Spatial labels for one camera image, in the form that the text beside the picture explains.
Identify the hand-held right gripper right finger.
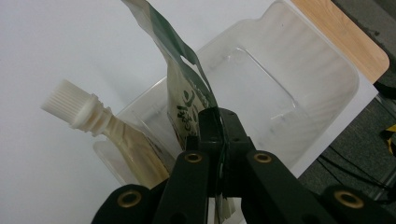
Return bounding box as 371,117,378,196
219,107,338,224

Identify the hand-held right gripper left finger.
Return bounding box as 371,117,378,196
152,106,224,224

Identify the spout pouch with white cap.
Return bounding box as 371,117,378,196
40,78,176,189

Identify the green and beige sauce packet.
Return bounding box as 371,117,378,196
120,0,238,224

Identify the clear plastic container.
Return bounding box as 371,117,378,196
92,0,361,189

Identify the yellow and black tape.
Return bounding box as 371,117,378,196
379,123,396,156

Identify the white table sheet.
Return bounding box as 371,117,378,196
0,0,379,224

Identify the black floor cable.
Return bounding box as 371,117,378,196
317,145,396,195

